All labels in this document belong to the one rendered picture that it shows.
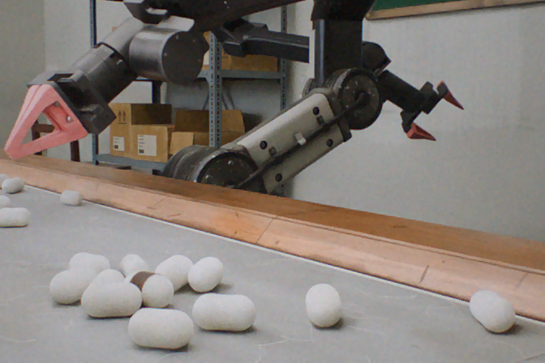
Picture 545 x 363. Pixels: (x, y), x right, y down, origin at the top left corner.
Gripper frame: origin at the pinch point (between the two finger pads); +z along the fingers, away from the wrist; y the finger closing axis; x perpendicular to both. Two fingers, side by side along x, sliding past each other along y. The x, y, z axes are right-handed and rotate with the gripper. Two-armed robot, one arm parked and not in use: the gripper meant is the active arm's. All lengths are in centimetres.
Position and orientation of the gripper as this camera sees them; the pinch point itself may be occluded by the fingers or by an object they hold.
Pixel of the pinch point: (15, 149)
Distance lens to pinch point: 78.5
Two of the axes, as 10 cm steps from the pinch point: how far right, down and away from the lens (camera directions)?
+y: 6.4, 0.7, -7.7
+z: -6.0, 6.7, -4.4
